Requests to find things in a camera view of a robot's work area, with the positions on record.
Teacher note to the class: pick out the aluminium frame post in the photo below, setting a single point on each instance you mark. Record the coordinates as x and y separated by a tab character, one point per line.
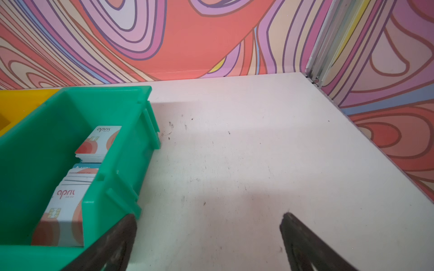
331	40

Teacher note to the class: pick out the green plastic bin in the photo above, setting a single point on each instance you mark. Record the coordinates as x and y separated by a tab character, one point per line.
39	151

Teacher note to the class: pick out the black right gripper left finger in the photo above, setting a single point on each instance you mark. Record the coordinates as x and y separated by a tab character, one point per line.
111	252

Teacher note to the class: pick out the yellow plastic bin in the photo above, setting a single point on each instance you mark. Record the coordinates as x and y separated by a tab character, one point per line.
17	104

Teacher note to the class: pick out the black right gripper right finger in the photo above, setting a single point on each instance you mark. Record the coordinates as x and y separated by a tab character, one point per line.
306	251

